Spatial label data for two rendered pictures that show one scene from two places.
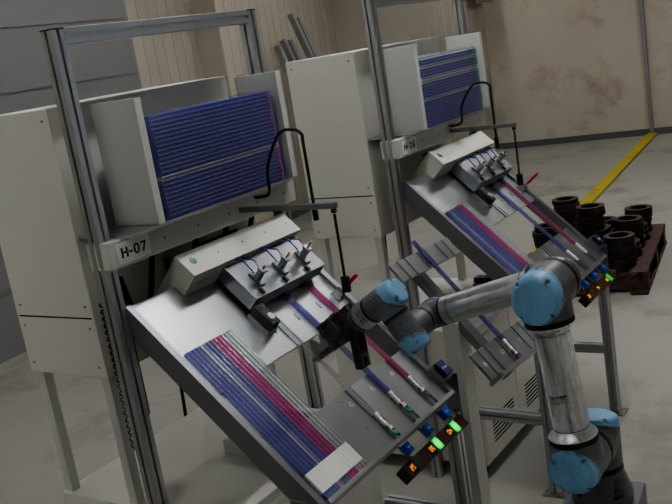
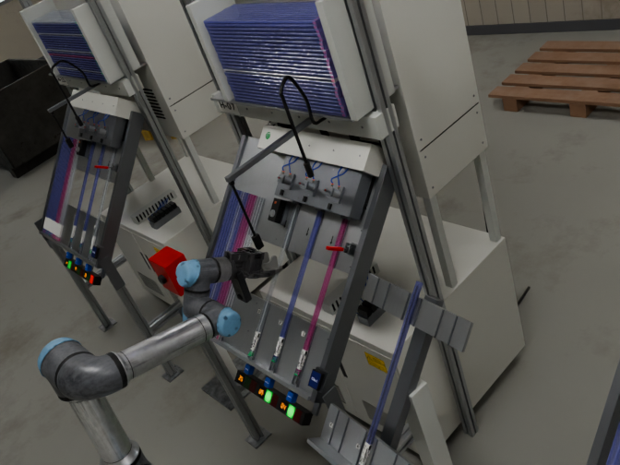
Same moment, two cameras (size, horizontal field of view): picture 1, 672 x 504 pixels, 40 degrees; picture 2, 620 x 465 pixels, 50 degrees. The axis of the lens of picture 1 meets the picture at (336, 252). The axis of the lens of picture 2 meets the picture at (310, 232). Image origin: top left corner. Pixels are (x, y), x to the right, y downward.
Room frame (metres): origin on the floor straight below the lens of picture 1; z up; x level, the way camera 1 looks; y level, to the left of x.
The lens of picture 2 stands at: (3.18, -1.46, 2.12)
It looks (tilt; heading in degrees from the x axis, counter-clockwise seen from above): 32 degrees down; 112
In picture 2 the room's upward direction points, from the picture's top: 21 degrees counter-clockwise
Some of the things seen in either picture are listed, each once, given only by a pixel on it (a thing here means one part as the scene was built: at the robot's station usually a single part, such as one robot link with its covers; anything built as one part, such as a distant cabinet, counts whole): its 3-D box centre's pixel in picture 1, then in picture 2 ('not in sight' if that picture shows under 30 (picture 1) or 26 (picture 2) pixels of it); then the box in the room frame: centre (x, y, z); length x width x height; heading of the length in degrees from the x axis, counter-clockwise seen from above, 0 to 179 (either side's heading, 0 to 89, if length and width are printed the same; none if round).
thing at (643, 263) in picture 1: (592, 237); not in sight; (5.98, -1.72, 0.22); 1.24 x 0.86 x 0.45; 152
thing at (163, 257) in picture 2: not in sight; (202, 324); (1.75, 0.48, 0.39); 0.24 x 0.24 x 0.78; 55
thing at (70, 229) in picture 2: not in sight; (149, 207); (1.33, 1.13, 0.66); 1.01 x 0.73 x 1.31; 55
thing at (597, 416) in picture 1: (595, 437); not in sight; (2.09, -0.56, 0.72); 0.13 x 0.12 x 0.14; 146
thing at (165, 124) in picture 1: (206, 152); (286, 56); (2.58, 0.31, 1.52); 0.51 x 0.13 x 0.27; 145
